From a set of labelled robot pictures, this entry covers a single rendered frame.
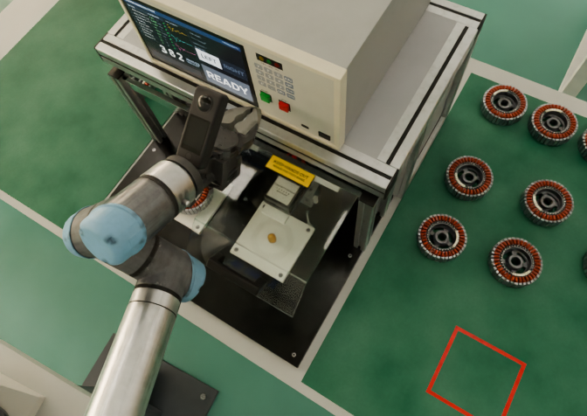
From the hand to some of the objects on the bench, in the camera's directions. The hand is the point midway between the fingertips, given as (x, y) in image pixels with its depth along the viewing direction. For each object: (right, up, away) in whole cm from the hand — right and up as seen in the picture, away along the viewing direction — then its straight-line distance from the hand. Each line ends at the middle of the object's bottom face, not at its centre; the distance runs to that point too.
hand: (254, 108), depth 82 cm
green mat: (+58, -32, +29) cm, 73 cm away
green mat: (-52, +26, +64) cm, 86 cm away
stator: (+68, -17, +34) cm, 78 cm away
